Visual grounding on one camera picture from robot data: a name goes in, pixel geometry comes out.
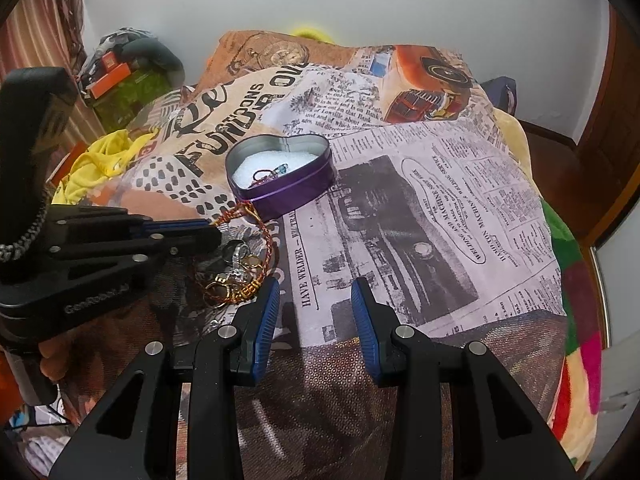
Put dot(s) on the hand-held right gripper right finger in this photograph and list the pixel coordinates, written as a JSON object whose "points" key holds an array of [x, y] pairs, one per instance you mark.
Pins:
{"points": [[367, 332]]}

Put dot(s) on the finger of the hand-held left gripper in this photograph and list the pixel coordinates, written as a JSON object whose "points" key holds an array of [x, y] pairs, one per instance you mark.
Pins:
{"points": [[175, 227], [145, 260]]}

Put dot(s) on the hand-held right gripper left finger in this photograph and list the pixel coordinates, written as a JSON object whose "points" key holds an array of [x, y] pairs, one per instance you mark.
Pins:
{"points": [[262, 332]]}

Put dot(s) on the blue stone earring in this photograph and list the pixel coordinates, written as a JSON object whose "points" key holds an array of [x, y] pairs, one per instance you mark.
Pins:
{"points": [[282, 168]]}

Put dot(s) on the purple heart-shaped tin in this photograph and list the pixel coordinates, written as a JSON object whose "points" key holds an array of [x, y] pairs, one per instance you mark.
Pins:
{"points": [[295, 180]]}

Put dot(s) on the person's left hand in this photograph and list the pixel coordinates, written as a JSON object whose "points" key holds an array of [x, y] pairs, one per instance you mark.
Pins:
{"points": [[54, 360]]}

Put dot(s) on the yellow cloth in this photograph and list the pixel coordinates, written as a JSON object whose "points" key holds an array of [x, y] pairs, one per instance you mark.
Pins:
{"points": [[100, 160]]}

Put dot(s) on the orange box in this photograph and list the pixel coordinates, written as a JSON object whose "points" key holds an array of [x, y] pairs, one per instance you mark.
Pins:
{"points": [[107, 82]]}

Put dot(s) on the striped curtain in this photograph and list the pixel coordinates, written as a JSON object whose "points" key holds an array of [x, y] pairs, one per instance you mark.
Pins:
{"points": [[37, 35]]}

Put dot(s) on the green cloth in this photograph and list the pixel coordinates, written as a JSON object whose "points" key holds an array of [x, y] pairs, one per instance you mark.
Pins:
{"points": [[132, 97]]}

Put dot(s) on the pile of bags and boxes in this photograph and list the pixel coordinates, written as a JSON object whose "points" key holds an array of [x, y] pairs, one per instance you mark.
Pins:
{"points": [[145, 50]]}

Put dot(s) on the newspaper print blanket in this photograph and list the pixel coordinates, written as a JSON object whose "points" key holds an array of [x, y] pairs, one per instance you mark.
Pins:
{"points": [[425, 185]]}

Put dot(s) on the pile of clothes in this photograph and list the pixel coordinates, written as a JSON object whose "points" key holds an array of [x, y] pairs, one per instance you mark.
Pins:
{"points": [[40, 435]]}

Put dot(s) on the multicoloured fleece blanket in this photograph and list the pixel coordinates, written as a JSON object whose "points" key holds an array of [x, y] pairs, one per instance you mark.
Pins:
{"points": [[580, 310]]}

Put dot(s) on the white cabinet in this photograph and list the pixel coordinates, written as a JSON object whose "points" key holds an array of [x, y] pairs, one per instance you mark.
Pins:
{"points": [[622, 320]]}

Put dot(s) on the dark blue pillow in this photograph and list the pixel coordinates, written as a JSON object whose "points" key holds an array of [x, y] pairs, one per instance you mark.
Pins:
{"points": [[502, 92]]}

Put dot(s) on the wooden door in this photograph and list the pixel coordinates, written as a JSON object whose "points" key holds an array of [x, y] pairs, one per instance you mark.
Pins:
{"points": [[617, 110]]}

